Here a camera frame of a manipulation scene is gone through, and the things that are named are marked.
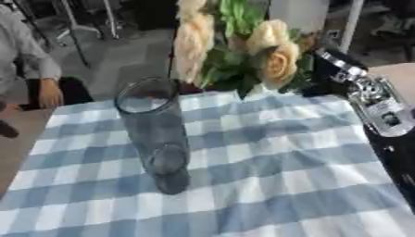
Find clear glass vase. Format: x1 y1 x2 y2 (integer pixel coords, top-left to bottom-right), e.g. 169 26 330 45
111 76 194 195

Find black tripod leg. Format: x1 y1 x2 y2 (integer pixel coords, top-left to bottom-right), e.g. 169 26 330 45
11 0 93 69

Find person's hand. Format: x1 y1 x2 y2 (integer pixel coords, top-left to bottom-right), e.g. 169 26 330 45
37 78 67 109

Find white post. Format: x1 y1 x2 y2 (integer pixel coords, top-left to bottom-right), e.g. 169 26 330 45
337 0 367 54

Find cream rose bouquet green leaves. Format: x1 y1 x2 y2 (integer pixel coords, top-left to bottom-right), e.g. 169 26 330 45
170 0 320 100

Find metal chair frame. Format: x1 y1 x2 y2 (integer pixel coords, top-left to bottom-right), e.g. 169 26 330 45
52 0 122 42

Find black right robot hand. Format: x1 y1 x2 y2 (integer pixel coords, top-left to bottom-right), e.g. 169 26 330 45
299 41 370 98

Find black chair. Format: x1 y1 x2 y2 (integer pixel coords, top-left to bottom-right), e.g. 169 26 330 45
18 76 96 111

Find person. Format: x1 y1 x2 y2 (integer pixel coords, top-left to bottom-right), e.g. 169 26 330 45
0 5 65 109

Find white box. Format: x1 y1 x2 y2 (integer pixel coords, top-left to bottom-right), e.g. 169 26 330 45
267 0 333 33

